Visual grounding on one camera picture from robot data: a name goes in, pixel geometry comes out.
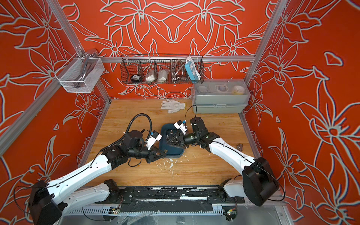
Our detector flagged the teal plastic storage box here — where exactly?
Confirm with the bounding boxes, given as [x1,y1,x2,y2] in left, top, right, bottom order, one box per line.
[159,124,185,158]

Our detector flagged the metal tongs in basket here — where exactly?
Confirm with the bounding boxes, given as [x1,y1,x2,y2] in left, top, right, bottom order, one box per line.
[171,60,185,82]

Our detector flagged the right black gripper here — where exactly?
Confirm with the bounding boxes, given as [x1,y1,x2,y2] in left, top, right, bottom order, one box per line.
[167,133,201,151]

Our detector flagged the grey lidded storage container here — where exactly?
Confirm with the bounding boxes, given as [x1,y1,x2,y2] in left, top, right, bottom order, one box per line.
[191,79,250,113]

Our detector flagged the black wire wall basket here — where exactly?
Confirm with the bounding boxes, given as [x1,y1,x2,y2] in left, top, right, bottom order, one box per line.
[120,54,205,84]

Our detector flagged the metal tool in clear bin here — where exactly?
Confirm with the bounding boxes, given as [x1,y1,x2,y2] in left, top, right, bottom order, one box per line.
[76,49,98,87]

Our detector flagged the small metal object far right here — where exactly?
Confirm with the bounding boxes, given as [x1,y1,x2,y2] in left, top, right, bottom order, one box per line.
[237,143,243,152]

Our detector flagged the black item in basket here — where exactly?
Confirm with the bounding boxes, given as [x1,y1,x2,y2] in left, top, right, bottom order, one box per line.
[130,74,142,83]

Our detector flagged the white knit glove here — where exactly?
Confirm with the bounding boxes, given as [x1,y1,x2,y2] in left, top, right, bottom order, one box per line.
[160,99,186,113]

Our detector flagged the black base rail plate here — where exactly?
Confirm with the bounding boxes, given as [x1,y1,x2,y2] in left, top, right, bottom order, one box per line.
[93,185,245,213]

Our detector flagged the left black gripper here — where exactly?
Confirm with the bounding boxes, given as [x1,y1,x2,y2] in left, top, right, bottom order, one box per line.
[128,145,167,165]

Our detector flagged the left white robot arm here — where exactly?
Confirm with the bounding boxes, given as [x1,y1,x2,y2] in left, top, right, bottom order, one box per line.
[29,130,165,225]

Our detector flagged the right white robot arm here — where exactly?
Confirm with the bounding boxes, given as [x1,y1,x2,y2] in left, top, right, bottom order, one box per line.
[165,117,279,206]

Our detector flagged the white bag in basket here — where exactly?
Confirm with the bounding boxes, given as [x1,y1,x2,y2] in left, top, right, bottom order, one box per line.
[157,69,169,83]
[145,70,156,82]

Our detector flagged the clear plastic wall bin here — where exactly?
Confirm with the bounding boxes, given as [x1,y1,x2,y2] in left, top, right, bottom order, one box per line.
[55,58,105,93]

